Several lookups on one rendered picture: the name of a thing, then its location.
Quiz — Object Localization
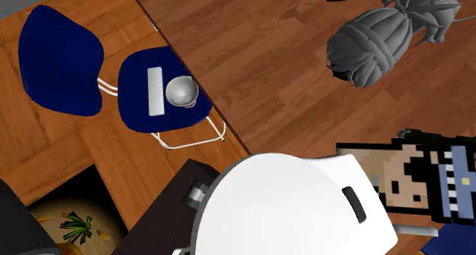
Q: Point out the grey cylindrical rod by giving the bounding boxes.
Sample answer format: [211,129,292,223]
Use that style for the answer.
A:
[392,224,440,237]

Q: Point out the blue chair with white legs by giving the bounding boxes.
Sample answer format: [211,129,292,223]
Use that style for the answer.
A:
[18,5,227,151]

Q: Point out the white flat rectangular remote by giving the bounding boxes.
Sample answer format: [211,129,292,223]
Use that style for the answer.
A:
[146,66,166,118]

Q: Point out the grey wrapped bundle figure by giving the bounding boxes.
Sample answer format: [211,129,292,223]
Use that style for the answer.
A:
[325,0,476,89]

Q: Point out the silver bowl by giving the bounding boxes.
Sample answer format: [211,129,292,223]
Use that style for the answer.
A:
[165,75,200,109]

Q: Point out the pixel-patterned block figure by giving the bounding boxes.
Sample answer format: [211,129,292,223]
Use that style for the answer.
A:
[336,128,476,226]

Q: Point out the beige round dish with greens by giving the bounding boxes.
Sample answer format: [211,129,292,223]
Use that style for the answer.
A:
[27,197,130,255]

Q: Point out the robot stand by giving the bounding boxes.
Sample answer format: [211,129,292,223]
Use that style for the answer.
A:
[111,158,221,255]

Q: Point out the black box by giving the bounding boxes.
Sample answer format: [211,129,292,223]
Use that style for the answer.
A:
[0,179,63,255]

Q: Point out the blue flat object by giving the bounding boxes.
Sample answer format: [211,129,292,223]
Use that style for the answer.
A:
[420,221,476,255]

